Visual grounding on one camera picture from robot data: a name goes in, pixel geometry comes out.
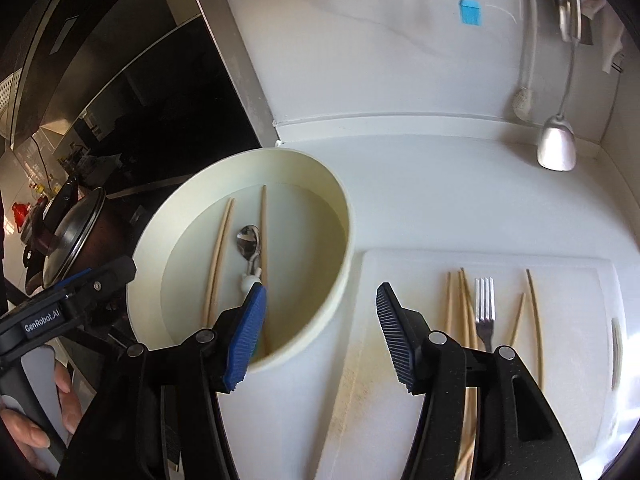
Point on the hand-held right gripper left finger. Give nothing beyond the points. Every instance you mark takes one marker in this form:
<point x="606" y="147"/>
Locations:
<point x="247" y="335"/>

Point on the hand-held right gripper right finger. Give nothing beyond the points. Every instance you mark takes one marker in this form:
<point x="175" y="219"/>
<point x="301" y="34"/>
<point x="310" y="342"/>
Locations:
<point x="395" y="330"/>

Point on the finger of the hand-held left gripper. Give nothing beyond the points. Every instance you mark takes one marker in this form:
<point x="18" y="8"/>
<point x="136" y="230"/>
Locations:
<point x="100" y="282"/>
<point x="70" y="281"/>

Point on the stainless steel fork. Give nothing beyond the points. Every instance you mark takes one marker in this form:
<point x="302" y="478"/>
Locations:
<point x="484" y="332"/>

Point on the round cream container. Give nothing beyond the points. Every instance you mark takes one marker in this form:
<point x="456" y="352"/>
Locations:
<point x="310" y="220"/>

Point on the person's left hand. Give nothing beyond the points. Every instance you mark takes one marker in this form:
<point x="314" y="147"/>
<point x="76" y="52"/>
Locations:
<point x="70" y="405"/>

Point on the brown pot with glass lid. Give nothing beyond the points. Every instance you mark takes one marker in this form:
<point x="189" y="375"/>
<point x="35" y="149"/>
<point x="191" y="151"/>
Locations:
<point x="75" y="230"/>

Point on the white cutting board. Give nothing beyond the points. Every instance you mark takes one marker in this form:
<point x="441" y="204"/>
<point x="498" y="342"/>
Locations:
<point x="415" y="280"/>

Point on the red container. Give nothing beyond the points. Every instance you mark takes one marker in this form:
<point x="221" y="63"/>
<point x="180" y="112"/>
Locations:
<point x="20" y="212"/>

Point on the stainless steel spatula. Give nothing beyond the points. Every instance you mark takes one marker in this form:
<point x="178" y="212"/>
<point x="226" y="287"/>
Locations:
<point x="556" y="142"/>

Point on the white bottle brush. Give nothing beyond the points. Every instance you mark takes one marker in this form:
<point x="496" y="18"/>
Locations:
<point x="522" y="105"/>

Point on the white hanging cloth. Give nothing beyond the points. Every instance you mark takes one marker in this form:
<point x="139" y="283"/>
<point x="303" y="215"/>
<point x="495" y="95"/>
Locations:
<point x="607" y="35"/>

